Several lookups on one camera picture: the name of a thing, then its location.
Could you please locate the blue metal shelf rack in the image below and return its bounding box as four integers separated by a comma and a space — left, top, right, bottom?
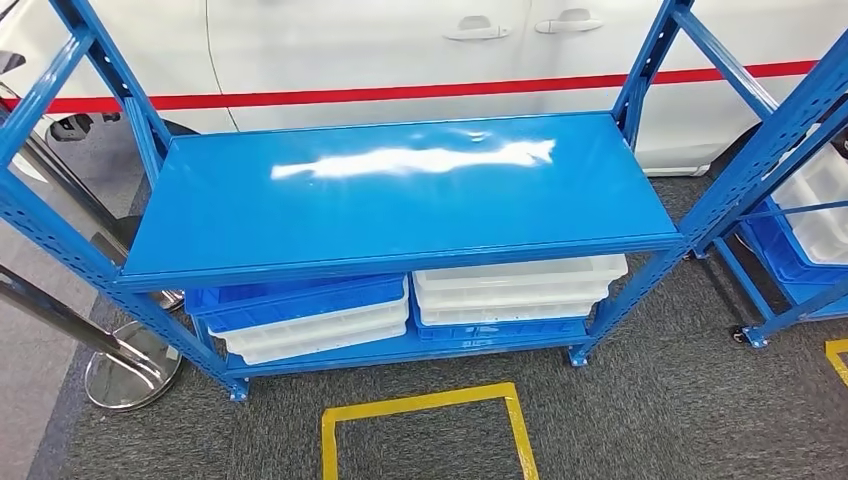
692, 99, 848, 350
0, 0, 848, 404

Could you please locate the yellow floor tape square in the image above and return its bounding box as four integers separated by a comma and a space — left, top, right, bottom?
321, 382, 541, 480
824, 339, 848, 389

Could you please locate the white car with red stripe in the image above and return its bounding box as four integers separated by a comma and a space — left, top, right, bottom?
0, 0, 848, 177

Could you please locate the large blue plastic bin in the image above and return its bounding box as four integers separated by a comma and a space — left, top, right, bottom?
737, 200, 848, 286

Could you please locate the large white plastic bin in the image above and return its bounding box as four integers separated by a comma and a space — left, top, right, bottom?
770, 124, 848, 266

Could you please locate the chrome stanchion post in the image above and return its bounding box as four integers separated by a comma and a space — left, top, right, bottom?
0, 49, 187, 314
0, 264, 185, 412

